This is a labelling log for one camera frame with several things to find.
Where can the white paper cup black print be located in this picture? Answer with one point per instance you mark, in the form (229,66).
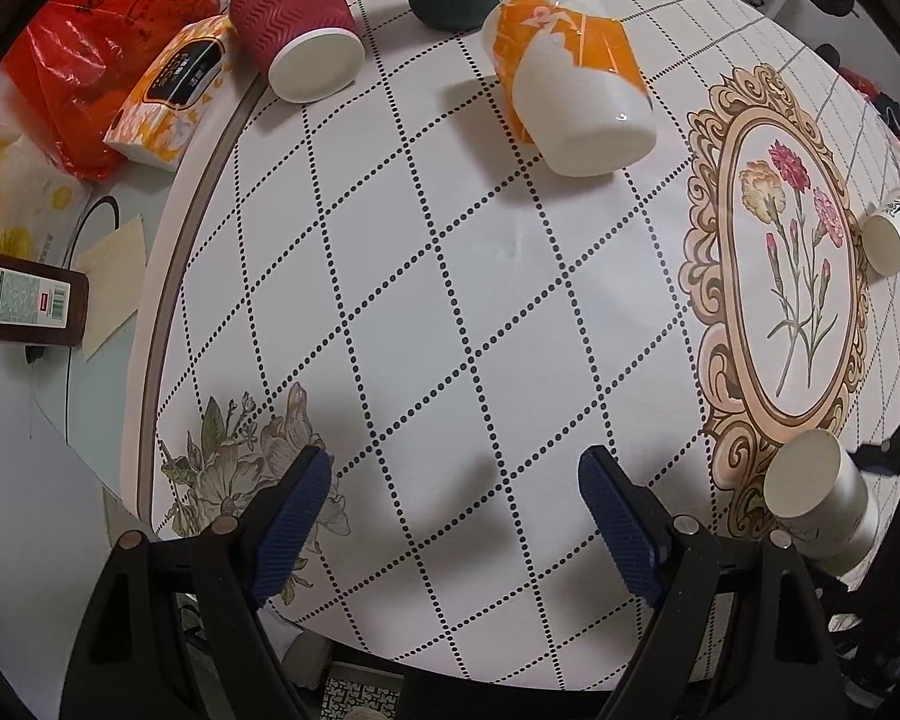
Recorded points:
(896,236)

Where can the orange and white cup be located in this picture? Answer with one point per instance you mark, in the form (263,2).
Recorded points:
(570,97)

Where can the red plastic bag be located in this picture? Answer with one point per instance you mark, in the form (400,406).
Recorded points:
(82,67)

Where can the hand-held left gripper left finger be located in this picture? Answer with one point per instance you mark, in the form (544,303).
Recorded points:
(300,517)

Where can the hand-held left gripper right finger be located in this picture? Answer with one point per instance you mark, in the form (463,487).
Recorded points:
(621,525)

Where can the printed checkered tablecloth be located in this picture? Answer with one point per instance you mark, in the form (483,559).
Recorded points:
(495,315)

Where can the dark brown bottle with label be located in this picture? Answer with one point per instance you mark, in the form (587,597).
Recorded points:
(22,300)

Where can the red and black bag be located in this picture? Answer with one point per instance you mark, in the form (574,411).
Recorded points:
(881,101)

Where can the yellow floral package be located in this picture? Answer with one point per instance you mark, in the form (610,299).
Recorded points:
(15,195)

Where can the plain white paper cup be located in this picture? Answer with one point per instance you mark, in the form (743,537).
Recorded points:
(814,484)

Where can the yellow tissue pack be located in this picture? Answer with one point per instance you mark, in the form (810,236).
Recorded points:
(172,90)

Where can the red ribbed paper cup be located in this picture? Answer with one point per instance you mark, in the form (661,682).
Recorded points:
(292,11)

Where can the beige paper card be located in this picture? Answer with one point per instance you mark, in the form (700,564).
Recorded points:
(112,285)

